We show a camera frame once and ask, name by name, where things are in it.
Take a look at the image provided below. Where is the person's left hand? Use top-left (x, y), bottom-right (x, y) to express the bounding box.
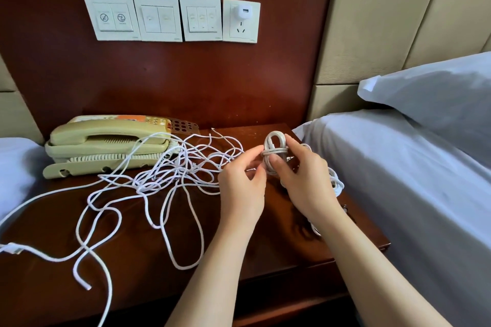
top-left (217, 145), bottom-right (268, 233)

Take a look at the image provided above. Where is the person's right hand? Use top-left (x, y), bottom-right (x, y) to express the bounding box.
top-left (269, 135), bottom-right (342, 224)

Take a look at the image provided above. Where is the tangle of white cables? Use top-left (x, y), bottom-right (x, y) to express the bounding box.
top-left (73, 130), bottom-right (247, 327)

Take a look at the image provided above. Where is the dark wooden drawer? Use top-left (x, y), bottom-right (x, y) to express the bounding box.
top-left (230, 250), bottom-right (388, 327)

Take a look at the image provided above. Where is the person's left forearm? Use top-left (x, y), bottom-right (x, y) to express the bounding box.
top-left (165, 223), bottom-right (265, 327)

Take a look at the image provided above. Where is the wooden nightstand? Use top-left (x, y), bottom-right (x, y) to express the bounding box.
top-left (0, 124), bottom-right (391, 327)

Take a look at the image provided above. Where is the right bed white sheet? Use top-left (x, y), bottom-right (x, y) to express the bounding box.
top-left (293, 108), bottom-right (491, 327)

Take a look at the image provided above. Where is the bed white sheet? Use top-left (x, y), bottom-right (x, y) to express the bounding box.
top-left (0, 137), bottom-right (51, 220)
top-left (293, 108), bottom-right (491, 327)

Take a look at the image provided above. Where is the white pillow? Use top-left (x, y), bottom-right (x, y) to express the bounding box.
top-left (358, 52), bottom-right (491, 167)

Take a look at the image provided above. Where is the beige padded headboard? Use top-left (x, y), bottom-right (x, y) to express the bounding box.
top-left (307, 0), bottom-right (491, 121)
top-left (0, 55), bottom-right (44, 144)

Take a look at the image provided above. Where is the left bed white sheet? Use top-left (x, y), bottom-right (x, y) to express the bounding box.
top-left (0, 137), bottom-right (51, 220)

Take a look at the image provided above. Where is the dark wooden wall panel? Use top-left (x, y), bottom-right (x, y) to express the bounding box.
top-left (0, 0), bottom-right (339, 138)

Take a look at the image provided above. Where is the beige corded telephone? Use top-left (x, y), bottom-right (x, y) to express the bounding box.
top-left (42, 114), bottom-right (200, 180)

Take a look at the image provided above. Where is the white triple rocker wall switch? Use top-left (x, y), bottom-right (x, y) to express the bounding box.
top-left (178, 0), bottom-right (224, 42)

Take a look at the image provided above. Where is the white double rocker wall switch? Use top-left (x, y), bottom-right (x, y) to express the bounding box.
top-left (132, 0), bottom-right (184, 42)

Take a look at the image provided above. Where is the white two-button wall switch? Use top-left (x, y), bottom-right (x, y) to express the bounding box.
top-left (82, 0), bottom-right (141, 42)

